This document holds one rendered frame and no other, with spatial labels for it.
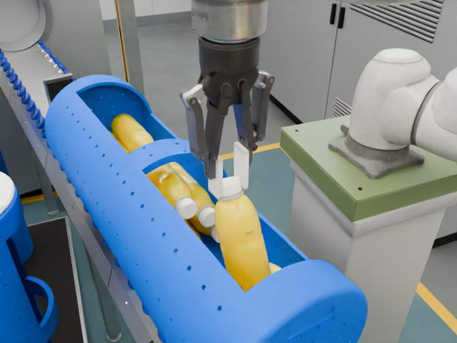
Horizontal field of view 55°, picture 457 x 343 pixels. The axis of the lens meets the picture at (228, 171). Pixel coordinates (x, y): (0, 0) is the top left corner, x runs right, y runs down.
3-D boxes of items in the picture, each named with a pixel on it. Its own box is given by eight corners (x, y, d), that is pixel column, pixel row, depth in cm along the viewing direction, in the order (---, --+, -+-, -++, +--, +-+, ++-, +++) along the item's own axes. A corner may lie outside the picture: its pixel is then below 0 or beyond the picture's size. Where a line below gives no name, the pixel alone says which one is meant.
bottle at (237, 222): (226, 296, 73) (198, 191, 68) (260, 278, 76) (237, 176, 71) (247, 313, 67) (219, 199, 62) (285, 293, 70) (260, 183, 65)
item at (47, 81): (79, 111, 166) (71, 72, 157) (82, 116, 163) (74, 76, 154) (52, 118, 161) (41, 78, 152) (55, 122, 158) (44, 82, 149)
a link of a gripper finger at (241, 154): (233, 142, 65) (237, 140, 65) (233, 180, 69) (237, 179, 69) (245, 151, 63) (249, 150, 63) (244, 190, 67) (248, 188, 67)
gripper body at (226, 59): (241, 20, 58) (239, 86, 63) (183, 30, 54) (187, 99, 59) (276, 35, 53) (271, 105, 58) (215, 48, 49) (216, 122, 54)
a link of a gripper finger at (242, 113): (223, 74, 58) (232, 69, 59) (236, 141, 66) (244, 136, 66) (239, 84, 56) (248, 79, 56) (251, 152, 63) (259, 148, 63)
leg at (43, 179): (57, 209, 263) (30, 115, 228) (60, 214, 259) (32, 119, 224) (47, 212, 261) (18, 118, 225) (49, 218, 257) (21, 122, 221)
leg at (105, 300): (118, 329, 196) (93, 222, 160) (123, 338, 192) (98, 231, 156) (105, 335, 193) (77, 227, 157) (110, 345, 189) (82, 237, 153)
